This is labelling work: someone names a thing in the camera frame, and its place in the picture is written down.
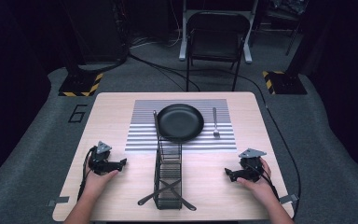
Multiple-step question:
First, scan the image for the black folding chair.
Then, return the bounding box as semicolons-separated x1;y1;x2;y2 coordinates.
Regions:
185;10;252;92

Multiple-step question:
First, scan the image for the black utensil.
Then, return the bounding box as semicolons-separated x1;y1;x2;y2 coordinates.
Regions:
158;180;198;212

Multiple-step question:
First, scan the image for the black round plate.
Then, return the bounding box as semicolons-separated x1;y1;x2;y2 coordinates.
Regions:
156;103;205;143

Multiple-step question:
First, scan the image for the black spoon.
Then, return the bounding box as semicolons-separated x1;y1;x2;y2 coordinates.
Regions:
137;179;183;206

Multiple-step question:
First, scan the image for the grey striped placemat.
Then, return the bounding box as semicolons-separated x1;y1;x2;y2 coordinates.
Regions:
124;99;238;153

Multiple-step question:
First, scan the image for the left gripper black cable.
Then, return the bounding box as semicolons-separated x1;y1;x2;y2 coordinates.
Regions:
76;146;98;202

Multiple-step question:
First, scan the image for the black yellow striped base plate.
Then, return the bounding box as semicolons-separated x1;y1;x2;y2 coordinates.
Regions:
262;70;309;95
58;72;104;97

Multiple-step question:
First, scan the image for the person's right hand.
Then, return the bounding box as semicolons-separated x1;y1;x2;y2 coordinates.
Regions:
236;157;278;203

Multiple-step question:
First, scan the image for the black wire cutlery basket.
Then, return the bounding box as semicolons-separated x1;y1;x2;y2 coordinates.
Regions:
153;135;184;211

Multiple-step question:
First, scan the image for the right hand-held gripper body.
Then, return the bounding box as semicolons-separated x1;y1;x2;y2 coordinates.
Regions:
233;147;268;183

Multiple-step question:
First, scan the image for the silver fork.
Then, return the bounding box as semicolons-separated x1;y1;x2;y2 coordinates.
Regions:
212;106;221;139

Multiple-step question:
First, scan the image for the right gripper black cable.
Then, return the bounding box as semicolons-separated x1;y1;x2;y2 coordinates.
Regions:
249;162;282;202

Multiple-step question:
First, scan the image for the person's left hand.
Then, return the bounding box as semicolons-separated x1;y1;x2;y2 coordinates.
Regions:
83;154;119;200

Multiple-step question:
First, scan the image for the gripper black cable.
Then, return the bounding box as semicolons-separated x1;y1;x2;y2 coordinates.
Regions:
249;162;282;202
76;146;98;202

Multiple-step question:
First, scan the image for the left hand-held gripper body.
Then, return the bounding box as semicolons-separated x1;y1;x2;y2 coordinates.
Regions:
88;140;121;176

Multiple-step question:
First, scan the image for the long black floor cable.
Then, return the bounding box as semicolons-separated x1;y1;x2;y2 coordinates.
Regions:
127;50;302;218

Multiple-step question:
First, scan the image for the grey tape strip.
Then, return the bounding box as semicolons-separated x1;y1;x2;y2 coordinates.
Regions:
47;196;71;207
280;193;300;205

